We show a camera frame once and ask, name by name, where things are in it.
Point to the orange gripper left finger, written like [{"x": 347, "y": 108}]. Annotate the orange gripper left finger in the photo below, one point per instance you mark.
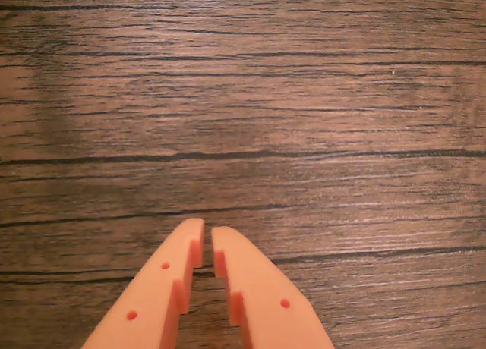
[{"x": 152, "y": 296}]

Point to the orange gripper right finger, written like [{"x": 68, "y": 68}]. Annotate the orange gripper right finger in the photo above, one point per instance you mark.
[{"x": 266, "y": 299}]

